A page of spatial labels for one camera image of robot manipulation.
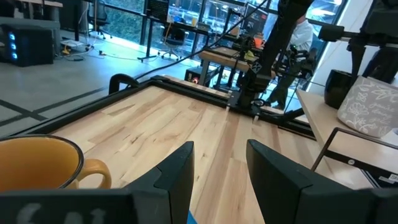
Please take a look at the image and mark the person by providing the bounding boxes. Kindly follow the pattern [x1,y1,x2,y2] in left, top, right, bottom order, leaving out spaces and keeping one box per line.
[267,15,315,110]

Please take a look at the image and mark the yellow ceramic mug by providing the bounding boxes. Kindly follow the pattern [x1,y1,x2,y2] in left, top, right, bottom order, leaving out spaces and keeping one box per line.
[0,134,112,190]

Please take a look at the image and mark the wooden background table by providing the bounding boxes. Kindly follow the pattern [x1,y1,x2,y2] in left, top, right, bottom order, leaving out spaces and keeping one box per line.
[198,46,259,87]

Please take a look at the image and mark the black ceramic mug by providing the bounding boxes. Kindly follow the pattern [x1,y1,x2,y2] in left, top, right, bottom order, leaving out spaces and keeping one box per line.
[323,69,354,110]

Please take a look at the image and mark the black metal table frame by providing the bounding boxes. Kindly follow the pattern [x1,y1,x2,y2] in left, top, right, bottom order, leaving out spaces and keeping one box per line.
[18,74,315,139]

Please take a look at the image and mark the black office chair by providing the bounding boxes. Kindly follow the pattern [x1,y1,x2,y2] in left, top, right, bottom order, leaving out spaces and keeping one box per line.
[88,0,113,40]
[158,27,188,60]

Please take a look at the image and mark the black computer tower blue lights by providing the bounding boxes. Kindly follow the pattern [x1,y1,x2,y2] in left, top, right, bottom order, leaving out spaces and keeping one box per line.
[0,24,54,68]

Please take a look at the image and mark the white floral mug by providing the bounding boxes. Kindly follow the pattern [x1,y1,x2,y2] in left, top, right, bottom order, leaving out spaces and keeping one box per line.
[337,75,398,139]

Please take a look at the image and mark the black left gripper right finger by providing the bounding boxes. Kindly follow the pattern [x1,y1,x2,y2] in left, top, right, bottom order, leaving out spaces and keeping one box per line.
[246,139,374,224]

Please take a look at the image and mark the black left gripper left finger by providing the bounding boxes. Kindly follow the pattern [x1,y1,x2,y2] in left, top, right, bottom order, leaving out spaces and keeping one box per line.
[124,141,195,224]

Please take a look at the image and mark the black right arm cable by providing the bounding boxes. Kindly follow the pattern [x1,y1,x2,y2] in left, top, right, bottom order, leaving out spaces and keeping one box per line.
[133,0,269,81]

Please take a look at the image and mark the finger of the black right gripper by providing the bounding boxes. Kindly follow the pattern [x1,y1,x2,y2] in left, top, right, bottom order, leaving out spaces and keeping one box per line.
[348,43,366,77]
[362,46,398,84]

